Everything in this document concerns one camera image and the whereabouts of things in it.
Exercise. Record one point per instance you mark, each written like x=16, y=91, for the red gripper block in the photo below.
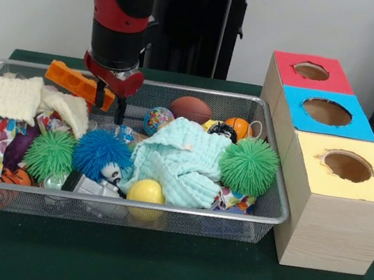
x=126, y=87

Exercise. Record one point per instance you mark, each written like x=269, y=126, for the long orange block with holes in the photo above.
x=72, y=82

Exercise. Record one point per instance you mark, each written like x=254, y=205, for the blue spiky toy with face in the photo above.
x=100, y=151

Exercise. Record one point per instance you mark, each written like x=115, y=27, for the cream ribbed cloth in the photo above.
x=7, y=95

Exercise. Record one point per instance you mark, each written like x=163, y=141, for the shallow clear mesh bin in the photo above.
x=57, y=205

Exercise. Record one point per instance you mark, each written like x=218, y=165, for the wooden box with three holes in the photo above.
x=336, y=222

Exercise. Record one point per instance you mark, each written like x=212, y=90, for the colourful globe ball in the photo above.
x=157, y=118

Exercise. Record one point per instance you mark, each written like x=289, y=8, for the large green spiky ball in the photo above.
x=49, y=154

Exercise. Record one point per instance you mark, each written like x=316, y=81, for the small brown football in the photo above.
x=191, y=109

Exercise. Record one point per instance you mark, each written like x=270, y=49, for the mint ribbed cloth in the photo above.
x=177, y=159

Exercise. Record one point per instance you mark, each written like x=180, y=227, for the plain yellow ball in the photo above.
x=145, y=192

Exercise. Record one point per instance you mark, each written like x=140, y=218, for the small orange basketball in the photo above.
x=239, y=128

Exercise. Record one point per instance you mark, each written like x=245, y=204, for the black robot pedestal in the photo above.
x=204, y=26

